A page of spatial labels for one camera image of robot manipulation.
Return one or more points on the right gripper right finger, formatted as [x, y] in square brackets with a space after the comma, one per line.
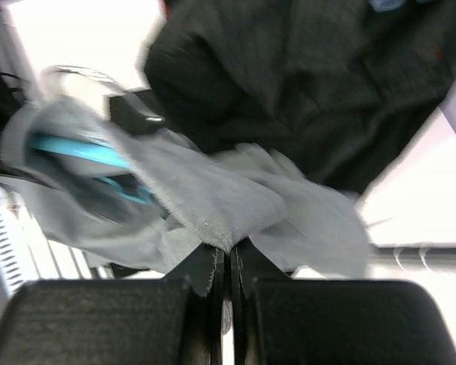
[278, 320]

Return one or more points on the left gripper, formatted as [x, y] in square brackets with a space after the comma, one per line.
[125, 117]

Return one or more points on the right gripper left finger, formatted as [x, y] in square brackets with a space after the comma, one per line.
[172, 320]

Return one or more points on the teal hanger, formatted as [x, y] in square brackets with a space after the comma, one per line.
[93, 161]

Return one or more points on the grey shirt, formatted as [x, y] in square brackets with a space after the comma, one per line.
[194, 199]

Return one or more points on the black pinstripe shirt on table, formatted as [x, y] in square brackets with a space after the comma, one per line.
[337, 87]

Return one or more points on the metal clothes rack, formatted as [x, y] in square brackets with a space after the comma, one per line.
[421, 256]

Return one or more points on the slotted cable duct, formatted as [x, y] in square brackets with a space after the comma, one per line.
[16, 265]

